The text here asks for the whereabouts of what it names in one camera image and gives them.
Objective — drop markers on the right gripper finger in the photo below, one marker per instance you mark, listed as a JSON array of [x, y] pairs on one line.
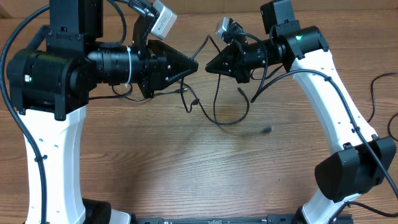
[[225, 57], [222, 70]]

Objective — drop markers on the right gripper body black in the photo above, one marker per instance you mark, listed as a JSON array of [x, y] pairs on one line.
[[246, 65]]

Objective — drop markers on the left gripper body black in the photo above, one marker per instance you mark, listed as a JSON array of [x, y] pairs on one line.
[[153, 73]]

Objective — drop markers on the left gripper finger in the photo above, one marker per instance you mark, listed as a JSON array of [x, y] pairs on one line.
[[168, 76], [177, 61]]

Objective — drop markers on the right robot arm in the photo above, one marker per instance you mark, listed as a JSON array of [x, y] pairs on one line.
[[359, 159]]

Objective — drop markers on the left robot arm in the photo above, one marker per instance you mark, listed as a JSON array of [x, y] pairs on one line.
[[46, 88]]

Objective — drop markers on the cardboard backdrop panel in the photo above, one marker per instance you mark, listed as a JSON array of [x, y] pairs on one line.
[[19, 9]]

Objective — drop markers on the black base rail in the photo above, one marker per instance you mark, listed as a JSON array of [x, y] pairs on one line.
[[242, 220]]

